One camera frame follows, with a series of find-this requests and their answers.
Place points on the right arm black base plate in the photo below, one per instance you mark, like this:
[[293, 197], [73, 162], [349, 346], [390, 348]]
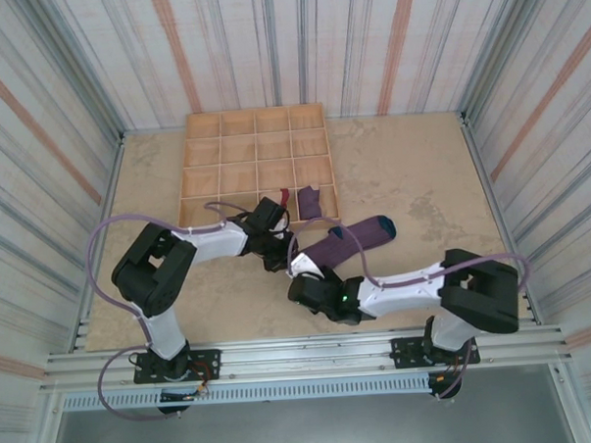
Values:
[[409, 351]]

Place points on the purple sock teal toe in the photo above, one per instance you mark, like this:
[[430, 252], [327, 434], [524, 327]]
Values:
[[355, 238]]

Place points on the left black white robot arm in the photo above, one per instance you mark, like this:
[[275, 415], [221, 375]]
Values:
[[146, 277]]

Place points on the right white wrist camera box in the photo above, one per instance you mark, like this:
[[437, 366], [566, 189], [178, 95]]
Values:
[[304, 265]]

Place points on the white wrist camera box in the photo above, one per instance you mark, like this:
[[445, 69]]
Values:
[[278, 230], [304, 265]]

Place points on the wooden compartment tray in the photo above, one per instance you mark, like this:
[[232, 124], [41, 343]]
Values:
[[253, 154]]

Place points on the purple sock orange stripes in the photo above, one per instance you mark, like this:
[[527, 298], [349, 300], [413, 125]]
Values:
[[308, 203]]

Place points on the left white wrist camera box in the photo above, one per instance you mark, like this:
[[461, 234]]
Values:
[[278, 230]]

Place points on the beige sock red toe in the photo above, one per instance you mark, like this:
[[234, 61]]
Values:
[[285, 196]]

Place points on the aluminium mounting rail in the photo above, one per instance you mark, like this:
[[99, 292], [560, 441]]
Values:
[[306, 356]]

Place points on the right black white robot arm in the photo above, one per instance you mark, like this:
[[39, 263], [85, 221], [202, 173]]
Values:
[[480, 292]]

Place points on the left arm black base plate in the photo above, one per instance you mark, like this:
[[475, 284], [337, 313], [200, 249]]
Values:
[[206, 365]]

